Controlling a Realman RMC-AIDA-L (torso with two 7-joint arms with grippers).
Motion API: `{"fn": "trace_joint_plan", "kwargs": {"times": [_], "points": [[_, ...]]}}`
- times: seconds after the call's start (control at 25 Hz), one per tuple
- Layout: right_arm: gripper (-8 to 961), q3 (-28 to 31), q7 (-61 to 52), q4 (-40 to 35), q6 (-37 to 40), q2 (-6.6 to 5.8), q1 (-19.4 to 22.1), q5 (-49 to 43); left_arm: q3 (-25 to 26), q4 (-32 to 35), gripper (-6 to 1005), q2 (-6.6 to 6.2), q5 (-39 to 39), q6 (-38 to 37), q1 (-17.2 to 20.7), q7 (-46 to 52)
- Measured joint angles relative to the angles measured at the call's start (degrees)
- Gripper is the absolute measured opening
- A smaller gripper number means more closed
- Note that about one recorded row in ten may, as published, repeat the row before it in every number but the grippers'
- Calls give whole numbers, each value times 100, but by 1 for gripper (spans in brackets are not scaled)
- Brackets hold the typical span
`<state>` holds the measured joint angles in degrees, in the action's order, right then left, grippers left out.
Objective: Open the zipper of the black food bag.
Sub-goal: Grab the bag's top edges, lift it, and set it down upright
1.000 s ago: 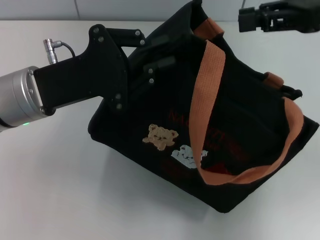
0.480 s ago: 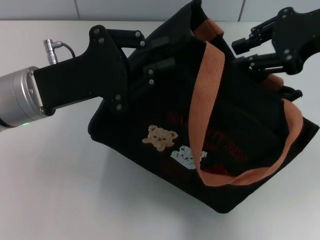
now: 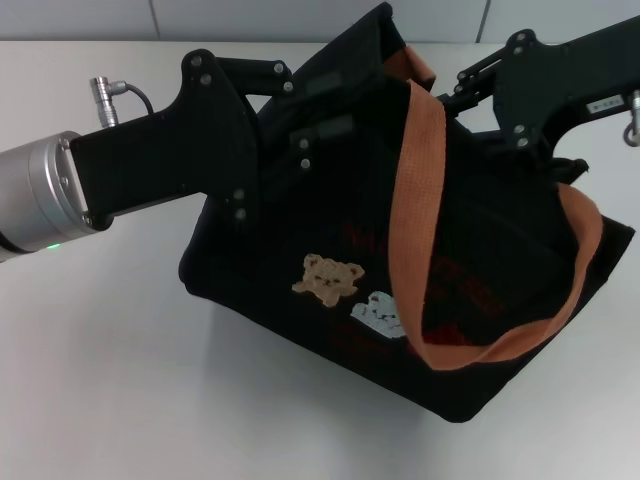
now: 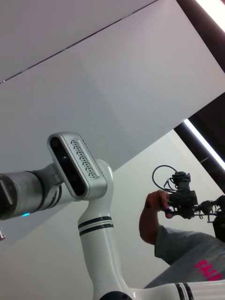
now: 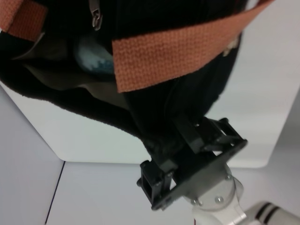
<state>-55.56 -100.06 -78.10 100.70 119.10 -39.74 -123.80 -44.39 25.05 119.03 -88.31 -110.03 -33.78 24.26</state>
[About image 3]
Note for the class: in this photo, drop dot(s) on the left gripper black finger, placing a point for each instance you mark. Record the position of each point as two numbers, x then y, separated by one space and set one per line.
272 77
302 152

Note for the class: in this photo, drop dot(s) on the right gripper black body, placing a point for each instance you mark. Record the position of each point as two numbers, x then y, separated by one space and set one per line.
560 80

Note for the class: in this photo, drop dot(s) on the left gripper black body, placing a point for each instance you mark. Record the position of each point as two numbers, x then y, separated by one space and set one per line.
190 150

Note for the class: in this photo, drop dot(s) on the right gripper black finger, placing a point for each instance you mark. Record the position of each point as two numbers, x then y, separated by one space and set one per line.
522 142
475 85

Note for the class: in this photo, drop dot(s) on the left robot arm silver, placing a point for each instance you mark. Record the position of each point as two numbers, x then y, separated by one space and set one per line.
35 195

